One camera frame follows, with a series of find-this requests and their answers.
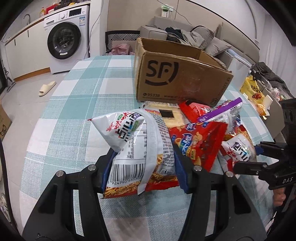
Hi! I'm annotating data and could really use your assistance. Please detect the red cone snack bag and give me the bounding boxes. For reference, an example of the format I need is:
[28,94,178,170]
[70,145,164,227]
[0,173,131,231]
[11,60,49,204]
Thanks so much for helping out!
[168,121,227,171]

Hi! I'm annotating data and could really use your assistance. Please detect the purple grey snack bag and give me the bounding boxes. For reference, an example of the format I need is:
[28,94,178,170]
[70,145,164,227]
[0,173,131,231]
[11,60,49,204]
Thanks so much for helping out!
[198,97,243,134]

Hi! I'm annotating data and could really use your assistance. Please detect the person's right hand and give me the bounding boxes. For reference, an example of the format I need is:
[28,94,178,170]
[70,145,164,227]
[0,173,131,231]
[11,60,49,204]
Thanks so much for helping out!
[273,188,286,207]

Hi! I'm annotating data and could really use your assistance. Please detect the teal plaid tablecloth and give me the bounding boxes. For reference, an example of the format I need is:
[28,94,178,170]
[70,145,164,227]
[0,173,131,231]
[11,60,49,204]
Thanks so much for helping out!
[19,55,278,241]

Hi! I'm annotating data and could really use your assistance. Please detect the small red snack packet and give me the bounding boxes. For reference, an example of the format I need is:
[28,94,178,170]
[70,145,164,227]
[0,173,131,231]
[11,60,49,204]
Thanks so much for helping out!
[178,100,212,123]

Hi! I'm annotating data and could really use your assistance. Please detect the clear cracker packet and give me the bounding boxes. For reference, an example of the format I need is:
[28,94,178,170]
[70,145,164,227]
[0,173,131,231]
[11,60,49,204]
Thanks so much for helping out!
[140,101,189,128]

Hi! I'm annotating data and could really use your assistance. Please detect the yellow plastic bag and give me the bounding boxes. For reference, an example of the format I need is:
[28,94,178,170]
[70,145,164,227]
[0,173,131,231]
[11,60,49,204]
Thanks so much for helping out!
[240,75,266,116]

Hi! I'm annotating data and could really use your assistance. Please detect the dark jacket on side table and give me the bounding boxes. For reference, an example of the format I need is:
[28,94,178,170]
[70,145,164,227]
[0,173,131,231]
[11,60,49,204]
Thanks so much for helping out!
[251,62,294,98]

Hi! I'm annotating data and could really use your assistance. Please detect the white cylindrical appliance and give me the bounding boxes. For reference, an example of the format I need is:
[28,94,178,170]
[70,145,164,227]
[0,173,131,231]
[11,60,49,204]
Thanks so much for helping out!
[227,49,251,90]

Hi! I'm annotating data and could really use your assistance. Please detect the beige slipper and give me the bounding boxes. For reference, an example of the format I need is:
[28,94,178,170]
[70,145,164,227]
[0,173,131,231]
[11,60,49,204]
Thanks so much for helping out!
[39,81,56,97]

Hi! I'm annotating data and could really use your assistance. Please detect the small cardboard box on floor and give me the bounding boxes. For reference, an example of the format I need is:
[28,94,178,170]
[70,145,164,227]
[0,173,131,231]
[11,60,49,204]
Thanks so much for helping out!
[0,104,12,140]

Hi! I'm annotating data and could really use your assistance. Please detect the brown SF cardboard box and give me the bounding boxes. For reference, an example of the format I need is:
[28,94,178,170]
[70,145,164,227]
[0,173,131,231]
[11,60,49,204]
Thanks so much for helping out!
[134,38,233,107]

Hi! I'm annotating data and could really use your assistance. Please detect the pink cloth on chair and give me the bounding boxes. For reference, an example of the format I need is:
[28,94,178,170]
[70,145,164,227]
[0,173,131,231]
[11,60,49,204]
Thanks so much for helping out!
[108,43,134,56]

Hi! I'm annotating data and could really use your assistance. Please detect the grey sofa pillow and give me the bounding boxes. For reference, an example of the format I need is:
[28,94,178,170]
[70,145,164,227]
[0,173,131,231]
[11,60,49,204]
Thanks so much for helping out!
[204,37,232,57]

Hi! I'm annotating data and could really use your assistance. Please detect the black patterned chair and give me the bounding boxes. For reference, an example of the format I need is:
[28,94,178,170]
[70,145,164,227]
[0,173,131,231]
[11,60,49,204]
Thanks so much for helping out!
[105,30,140,55]

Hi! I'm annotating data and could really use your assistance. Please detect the clothes pile on sofa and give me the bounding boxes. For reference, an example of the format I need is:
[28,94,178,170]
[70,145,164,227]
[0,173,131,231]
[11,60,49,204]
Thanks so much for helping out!
[165,27,207,50]

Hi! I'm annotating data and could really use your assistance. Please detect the white washing machine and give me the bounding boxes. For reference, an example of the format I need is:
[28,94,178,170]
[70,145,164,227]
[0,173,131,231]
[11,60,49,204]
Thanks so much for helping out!
[44,4,90,74]

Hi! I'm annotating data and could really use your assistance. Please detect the white kitchen cabinet counter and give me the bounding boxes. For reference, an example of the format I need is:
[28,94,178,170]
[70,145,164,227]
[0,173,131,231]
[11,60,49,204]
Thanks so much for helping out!
[4,3,90,81]

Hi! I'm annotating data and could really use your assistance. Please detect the grey sofa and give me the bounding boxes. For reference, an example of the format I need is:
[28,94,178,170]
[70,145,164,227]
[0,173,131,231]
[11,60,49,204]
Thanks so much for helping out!
[140,16,259,66]

